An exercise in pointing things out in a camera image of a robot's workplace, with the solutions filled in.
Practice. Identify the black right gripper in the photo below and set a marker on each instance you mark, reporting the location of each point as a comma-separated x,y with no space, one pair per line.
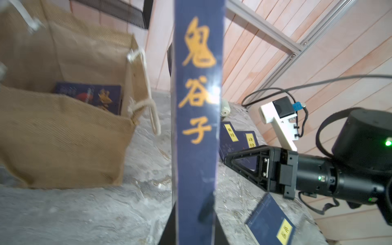
280,171

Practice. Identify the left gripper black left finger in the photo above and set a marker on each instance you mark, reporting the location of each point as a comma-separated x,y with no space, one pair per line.
169,234

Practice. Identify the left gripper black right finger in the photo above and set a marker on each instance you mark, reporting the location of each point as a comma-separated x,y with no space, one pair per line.
219,237

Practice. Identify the old man book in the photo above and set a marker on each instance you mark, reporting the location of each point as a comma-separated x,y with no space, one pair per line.
106,97
197,72

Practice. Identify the tan canvas bag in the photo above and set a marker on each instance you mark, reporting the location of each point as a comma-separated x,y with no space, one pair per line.
51,140

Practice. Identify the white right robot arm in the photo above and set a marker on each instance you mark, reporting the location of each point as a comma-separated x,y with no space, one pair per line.
358,169

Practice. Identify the navy book front right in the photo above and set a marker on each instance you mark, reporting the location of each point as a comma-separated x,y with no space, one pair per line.
268,224

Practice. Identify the navy book yellow label middle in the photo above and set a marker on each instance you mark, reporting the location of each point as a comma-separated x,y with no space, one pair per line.
248,139

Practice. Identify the navy book yellow label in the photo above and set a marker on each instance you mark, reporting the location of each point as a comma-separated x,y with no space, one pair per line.
248,139
228,140

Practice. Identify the navy book yellow label back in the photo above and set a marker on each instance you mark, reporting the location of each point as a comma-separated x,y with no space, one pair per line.
228,140

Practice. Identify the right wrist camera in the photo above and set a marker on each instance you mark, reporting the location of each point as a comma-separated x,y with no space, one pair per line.
282,114

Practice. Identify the black mesh wall basket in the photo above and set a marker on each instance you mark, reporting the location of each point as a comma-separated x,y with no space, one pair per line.
123,11

